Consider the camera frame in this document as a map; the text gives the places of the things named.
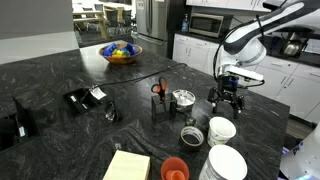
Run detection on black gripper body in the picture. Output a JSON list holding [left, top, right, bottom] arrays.
[[218, 76, 239, 100]]

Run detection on white paper cup green pattern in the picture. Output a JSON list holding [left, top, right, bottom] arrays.
[[207, 117, 236, 147]]

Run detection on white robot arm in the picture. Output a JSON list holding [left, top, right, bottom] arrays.
[[208, 0, 320, 119]]

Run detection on orange plastic cup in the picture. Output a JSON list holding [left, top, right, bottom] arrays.
[[161, 157, 190, 180]]

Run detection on round silver metal tin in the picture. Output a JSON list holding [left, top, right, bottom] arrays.
[[172, 89, 196, 112]]

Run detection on white kitchen cabinets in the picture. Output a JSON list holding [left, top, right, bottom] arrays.
[[172, 33, 320, 123]]

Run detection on silver microwave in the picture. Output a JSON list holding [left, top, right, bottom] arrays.
[[189, 13, 233, 38]]

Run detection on large white lidded container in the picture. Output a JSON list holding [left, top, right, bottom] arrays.
[[198, 145, 248, 180]]

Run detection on silver kettle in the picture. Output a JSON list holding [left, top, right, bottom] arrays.
[[282, 32, 303, 57]]

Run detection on blue soap bottle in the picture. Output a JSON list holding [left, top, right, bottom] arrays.
[[181, 14, 189, 32]]

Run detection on stainless steel refrigerator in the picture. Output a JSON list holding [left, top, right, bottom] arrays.
[[135, 0, 183, 58]]

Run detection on black binder clip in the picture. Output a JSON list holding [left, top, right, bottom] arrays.
[[105, 101, 120, 122]]

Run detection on wooden bowl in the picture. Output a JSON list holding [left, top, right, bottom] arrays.
[[99, 43, 143, 65]]

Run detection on blue and yellow toy blocks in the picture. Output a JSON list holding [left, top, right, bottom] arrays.
[[102, 43, 139, 58]]

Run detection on light wooden block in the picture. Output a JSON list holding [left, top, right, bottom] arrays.
[[102, 150, 150, 180]]

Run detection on white paper tag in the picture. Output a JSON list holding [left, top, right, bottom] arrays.
[[90, 87, 106, 100]]

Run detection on wooden table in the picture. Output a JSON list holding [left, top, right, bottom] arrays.
[[73, 11, 107, 39]]

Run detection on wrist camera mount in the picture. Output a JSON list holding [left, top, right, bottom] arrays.
[[217, 65, 263, 81]]

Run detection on black wire pencil holder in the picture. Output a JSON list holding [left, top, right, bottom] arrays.
[[151, 93, 177, 123]]

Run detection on orange handled scissors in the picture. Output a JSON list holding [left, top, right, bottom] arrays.
[[151, 77, 168, 101]]

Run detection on black power cable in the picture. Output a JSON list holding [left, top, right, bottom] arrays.
[[89, 62, 188, 91]]

